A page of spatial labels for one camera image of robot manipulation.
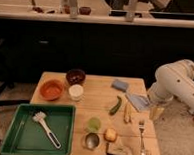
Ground blue grey towel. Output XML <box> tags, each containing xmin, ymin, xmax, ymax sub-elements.
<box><xmin>125</xmin><ymin>93</ymin><xmax>151</xmax><ymax>112</ymax></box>

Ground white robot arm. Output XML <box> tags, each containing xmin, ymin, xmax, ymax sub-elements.
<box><xmin>147</xmin><ymin>59</ymin><xmax>194</xmax><ymax>121</ymax></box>

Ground dark brown bowl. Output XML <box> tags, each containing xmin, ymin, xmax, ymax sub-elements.
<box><xmin>65</xmin><ymin>68</ymin><xmax>86</xmax><ymax>85</ymax></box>

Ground red orange bowl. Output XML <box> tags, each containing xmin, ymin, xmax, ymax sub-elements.
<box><xmin>39</xmin><ymin>79</ymin><xmax>64</xmax><ymax>101</ymax></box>

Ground silver fork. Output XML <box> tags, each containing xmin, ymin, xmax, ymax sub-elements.
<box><xmin>138</xmin><ymin>120</ymin><xmax>146</xmax><ymax>155</ymax></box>

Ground green cucumber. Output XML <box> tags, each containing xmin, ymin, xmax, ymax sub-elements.
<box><xmin>109</xmin><ymin>96</ymin><xmax>122</xmax><ymax>115</ymax></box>

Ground blue sponge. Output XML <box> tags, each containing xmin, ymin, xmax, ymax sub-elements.
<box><xmin>111</xmin><ymin>79</ymin><xmax>129</xmax><ymax>92</ymax></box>

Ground yellow apple piece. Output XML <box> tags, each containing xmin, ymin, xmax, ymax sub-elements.
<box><xmin>104</xmin><ymin>128</ymin><xmax>118</xmax><ymax>142</ymax></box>

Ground dark brown scrub block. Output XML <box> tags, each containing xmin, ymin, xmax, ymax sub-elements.
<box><xmin>106</xmin><ymin>143</ymin><xmax>132</xmax><ymax>155</ymax></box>

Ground green cup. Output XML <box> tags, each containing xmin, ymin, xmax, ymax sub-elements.
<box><xmin>87</xmin><ymin>117</ymin><xmax>101</xmax><ymax>133</ymax></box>

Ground metal cup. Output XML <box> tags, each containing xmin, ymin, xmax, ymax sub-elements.
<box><xmin>85</xmin><ymin>133</ymin><xmax>100</xmax><ymax>150</ymax></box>

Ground white cup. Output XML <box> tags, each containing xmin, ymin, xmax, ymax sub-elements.
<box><xmin>68</xmin><ymin>84</ymin><xmax>84</xmax><ymax>101</ymax></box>

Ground white dish brush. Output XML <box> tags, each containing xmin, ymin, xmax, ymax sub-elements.
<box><xmin>32</xmin><ymin>111</ymin><xmax>62</xmax><ymax>150</ymax></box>

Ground green plastic tray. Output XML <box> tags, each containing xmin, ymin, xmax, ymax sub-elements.
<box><xmin>0</xmin><ymin>104</ymin><xmax>75</xmax><ymax>155</ymax></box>

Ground black cabinet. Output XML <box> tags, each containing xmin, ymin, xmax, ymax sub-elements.
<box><xmin>0</xmin><ymin>18</ymin><xmax>194</xmax><ymax>86</ymax></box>

